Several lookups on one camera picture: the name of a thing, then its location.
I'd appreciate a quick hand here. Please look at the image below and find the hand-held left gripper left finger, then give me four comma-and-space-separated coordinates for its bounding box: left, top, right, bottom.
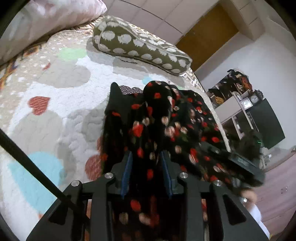
26, 151, 134, 241

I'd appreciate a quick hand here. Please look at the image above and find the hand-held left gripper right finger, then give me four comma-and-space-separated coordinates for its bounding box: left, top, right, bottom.
161, 150, 271, 241

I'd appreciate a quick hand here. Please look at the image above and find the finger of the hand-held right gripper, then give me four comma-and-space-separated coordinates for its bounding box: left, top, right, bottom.
199, 142, 232, 163

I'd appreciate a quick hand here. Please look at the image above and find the black floral robe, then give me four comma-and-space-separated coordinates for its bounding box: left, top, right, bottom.
97, 80, 255, 241

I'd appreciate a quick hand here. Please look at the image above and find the person's right hand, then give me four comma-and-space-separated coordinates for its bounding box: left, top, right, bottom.
240, 188, 258, 208

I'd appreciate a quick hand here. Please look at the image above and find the white shelf unit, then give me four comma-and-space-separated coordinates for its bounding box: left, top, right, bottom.
206, 89, 265, 167

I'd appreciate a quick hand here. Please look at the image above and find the black television screen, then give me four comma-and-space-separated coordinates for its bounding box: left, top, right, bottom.
247, 98, 286, 149

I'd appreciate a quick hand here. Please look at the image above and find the quilted patterned bedspread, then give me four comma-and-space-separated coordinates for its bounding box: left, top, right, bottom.
0, 16, 232, 241

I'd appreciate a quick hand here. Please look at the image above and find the wooden door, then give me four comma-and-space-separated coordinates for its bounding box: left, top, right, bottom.
175, 3, 239, 72

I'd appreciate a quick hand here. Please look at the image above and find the green bolster pillow white pattern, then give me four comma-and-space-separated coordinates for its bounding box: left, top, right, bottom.
92, 15, 193, 76

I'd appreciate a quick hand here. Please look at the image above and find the white wardrobe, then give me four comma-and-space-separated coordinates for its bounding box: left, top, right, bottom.
102, 0, 274, 47

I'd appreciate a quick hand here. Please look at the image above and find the pink patterned pillow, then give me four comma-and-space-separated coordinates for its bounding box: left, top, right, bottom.
0, 0, 108, 66

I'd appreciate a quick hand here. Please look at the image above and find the black cable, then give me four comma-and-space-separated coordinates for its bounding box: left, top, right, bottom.
0, 128, 89, 218

